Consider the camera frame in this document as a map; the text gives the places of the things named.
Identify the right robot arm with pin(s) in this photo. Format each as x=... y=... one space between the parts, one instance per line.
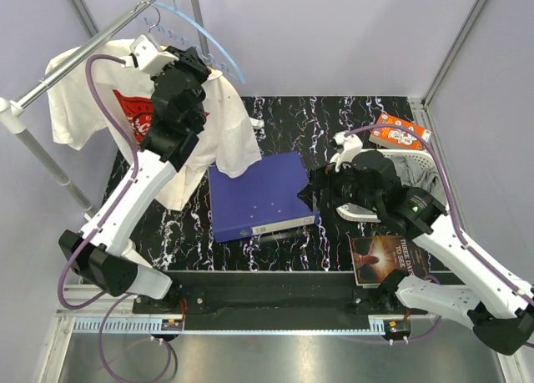
x=495 y=305

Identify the blue ring binder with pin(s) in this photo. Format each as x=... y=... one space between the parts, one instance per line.
x=262 y=200

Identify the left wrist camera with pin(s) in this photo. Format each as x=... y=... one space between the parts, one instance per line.
x=147 y=56

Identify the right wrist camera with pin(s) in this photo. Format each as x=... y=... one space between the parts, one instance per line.
x=348 y=145

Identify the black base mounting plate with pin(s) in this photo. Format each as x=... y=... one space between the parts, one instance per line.
x=258 y=303

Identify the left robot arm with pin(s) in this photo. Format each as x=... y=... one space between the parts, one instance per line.
x=101 y=252

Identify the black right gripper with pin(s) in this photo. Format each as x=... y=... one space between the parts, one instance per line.
x=321 y=177

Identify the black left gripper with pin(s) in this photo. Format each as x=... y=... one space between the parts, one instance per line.
x=189 y=60

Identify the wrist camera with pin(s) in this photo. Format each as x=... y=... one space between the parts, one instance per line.
x=147 y=56
x=348 y=145

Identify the light blue plastic hanger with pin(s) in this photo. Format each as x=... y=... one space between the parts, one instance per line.
x=176 y=26

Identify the dark brown book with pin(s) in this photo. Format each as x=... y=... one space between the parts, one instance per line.
x=374 y=258

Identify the grey t shirt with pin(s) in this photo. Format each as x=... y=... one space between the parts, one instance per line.
x=412 y=174

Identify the white plastic basket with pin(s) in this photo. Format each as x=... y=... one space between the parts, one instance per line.
x=359 y=212

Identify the white t shirt red print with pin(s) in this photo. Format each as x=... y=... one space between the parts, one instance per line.
x=227 y=141

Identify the metal clothes rack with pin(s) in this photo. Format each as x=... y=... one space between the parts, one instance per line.
x=12 y=110

